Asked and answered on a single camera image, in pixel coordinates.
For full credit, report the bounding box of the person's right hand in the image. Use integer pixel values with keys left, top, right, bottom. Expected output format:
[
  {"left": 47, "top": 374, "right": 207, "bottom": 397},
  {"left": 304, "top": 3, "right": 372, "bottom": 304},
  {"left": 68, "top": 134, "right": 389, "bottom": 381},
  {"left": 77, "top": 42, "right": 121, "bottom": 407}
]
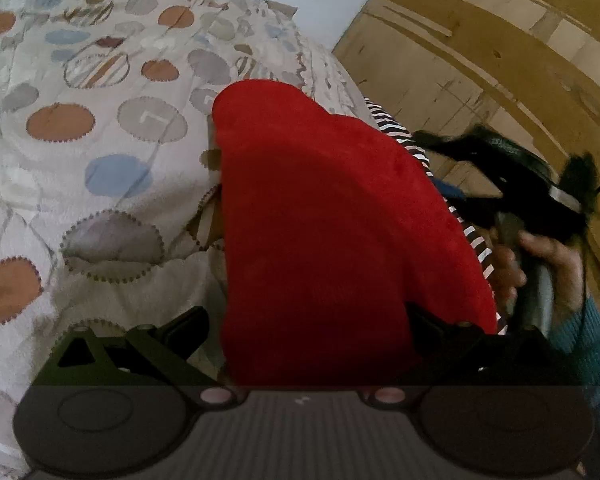
[{"left": 489, "top": 230, "right": 589, "bottom": 320}]

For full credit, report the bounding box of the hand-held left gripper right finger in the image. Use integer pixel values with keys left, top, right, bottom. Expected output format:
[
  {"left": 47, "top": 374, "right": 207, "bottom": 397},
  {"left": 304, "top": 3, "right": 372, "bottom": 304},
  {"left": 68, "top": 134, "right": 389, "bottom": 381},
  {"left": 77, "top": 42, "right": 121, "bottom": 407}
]
[{"left": 359, "top": 301, "right": 586, "bottom": 408}]

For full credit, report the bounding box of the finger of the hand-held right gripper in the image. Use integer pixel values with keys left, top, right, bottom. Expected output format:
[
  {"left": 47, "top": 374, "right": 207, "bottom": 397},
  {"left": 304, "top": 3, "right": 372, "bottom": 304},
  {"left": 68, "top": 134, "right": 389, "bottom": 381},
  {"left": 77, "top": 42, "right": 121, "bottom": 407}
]
[
  {"left": 412, "top": 127, "right": 486, "bottom": 162},
  {"left": 436, "top": 177, "right": 507, "bottom": 228}
]

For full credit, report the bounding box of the black white striped garment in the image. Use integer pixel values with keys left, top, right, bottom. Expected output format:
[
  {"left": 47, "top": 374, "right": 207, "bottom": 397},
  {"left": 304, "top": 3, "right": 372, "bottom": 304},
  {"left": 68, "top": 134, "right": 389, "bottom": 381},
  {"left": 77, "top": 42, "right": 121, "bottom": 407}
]
[{"left": 362, "top": 97, "right": 509, "bottom": 336}]

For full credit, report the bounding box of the circle patterned bed blanket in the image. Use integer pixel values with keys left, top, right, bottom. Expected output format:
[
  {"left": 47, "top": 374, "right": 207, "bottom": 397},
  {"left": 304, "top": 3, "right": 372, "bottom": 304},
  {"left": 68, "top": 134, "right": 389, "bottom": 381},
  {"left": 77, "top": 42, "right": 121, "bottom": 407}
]
[{"left": 0, "top": 0, "right": 378, "bottom": 480}]

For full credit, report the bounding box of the brown wooden wardrobe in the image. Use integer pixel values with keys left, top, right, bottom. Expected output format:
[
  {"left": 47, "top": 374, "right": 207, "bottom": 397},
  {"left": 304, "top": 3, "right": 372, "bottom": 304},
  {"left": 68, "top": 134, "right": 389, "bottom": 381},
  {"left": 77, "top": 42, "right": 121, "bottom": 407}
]
[{"left": 331, "top": 0, "right": 600, "bottom": 313}]

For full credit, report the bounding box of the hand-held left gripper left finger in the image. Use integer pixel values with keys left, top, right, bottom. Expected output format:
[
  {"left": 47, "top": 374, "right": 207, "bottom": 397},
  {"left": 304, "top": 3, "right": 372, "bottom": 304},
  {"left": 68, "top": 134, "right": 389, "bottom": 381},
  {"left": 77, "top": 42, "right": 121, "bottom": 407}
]
[{"left": 40, "top": 305, "right": 242, "bottom": 408}]

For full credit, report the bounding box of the red cloth garment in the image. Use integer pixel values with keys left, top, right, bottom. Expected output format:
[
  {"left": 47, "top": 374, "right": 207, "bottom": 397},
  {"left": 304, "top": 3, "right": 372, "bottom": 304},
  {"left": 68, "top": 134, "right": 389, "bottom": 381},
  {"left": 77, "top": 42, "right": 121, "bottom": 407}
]
[{"left": 212, "top": 79, "right": 501, "bottom": 391}]

